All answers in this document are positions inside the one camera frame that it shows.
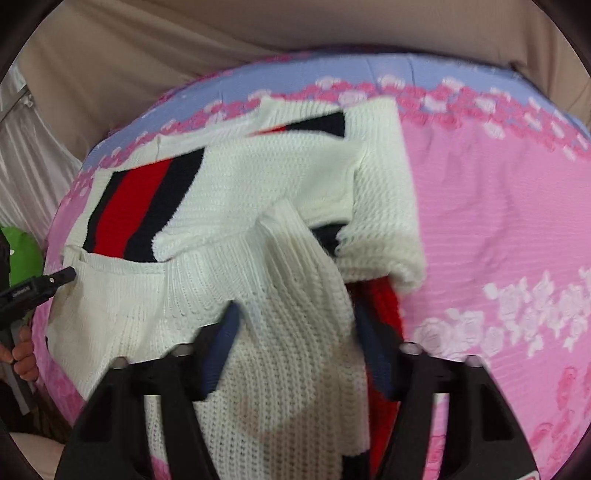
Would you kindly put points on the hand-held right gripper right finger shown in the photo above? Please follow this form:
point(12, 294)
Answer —
point(369, 344)

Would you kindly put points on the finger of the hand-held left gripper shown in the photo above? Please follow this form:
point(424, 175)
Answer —
point(51, 282)

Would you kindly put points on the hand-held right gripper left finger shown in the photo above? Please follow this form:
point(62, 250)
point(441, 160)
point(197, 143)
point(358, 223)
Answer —
point(225, 339)

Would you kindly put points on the white knit sweater with stripes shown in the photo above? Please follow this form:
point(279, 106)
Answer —
point(258, 277)

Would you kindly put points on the person's left hand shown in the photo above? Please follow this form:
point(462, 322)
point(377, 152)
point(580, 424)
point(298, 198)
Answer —
point(23, 353)

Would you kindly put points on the green object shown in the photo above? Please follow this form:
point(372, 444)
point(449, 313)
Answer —
point(21, 254)

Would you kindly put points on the pink floral bed sheet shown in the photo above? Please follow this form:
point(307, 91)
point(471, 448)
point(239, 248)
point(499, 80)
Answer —
point(485, 221)

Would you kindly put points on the beige headboard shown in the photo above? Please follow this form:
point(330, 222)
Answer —
point(231, 50)

